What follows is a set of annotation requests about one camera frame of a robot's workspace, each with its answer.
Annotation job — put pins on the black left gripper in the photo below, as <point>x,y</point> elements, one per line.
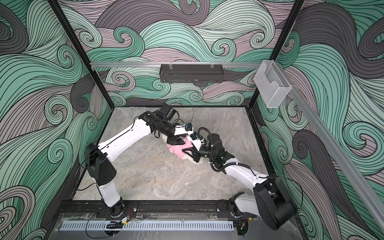
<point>174,141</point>

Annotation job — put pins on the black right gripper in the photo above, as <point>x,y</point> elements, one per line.
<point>195,153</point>

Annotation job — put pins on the white plush teddy bear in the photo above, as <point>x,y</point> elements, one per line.
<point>164,138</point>

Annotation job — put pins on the pink knitted bear sweater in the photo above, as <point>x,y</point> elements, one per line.
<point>178,150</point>

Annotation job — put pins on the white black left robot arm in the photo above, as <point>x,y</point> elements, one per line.
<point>99,158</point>

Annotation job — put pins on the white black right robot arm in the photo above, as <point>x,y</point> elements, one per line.
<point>270,199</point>

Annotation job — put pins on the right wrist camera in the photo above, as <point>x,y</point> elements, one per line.
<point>196,141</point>

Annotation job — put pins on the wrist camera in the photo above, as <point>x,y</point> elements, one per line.
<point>196,141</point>
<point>186,129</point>

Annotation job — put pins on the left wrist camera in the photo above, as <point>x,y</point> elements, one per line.
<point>186,129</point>

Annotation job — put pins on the black perforated wall tray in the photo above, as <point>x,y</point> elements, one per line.
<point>191,74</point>

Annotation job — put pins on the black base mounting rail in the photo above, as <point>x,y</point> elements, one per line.
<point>137,208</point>

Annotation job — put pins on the aluminium rail back wall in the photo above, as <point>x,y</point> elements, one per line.
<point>137,64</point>

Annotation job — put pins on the aluminium rail wall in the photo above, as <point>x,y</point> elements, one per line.
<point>137,64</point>
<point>365,191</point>

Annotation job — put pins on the clear plastic wall bin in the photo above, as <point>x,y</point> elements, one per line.
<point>272,83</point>

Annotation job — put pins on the white slotted cable duct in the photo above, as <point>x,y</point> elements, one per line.
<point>150,226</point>

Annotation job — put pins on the black enclosure corner post left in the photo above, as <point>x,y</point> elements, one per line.
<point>78,47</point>

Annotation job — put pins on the black enclosure corner post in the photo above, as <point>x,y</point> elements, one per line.
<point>78,47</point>
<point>287,27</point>

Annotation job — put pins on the black enclosure corner post right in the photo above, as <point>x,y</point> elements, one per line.
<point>287,27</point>

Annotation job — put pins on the aluminium rail right wall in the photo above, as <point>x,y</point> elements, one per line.
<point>365,191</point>

